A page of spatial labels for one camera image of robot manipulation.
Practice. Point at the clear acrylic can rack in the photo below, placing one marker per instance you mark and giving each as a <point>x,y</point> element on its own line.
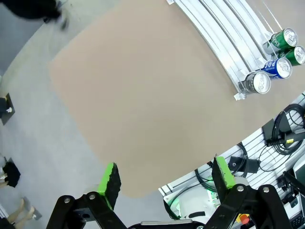
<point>228,35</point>

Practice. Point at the black power adapter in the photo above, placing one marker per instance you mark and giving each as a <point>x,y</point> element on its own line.
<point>268,130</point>

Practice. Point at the white slotted base panel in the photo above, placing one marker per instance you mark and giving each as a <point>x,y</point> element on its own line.
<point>257,148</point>

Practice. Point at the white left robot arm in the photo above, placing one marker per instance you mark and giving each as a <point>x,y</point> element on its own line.
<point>190,205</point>

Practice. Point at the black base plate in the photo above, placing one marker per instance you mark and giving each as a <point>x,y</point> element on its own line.
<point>7,109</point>

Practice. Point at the blue Pocari Sweat can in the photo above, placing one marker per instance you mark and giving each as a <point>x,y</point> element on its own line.
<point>276,68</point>

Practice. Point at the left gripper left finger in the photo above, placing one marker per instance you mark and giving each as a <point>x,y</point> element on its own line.
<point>112,188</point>

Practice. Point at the dark grey soda can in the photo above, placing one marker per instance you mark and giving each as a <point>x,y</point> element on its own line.
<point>259,82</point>

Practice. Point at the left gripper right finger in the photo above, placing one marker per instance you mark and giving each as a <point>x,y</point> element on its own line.
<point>218,179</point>

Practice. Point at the green Chilsung cider can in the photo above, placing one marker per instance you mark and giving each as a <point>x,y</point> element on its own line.
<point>297,55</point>
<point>282,38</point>

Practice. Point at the red emergency stop button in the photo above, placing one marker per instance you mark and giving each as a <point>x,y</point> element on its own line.
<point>244,218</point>

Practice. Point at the small black adapter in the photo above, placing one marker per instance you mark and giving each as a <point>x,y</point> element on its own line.
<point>252,165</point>

